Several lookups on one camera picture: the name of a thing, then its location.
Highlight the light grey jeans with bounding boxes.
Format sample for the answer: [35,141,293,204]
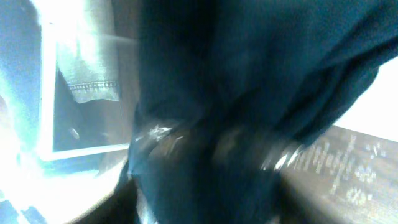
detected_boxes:
[57,32,120,103]

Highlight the clear plastic storage bin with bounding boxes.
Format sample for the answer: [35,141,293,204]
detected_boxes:
[1,0,138,223]

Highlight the blue garment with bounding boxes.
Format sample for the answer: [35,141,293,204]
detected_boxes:
[125,0,397,223]

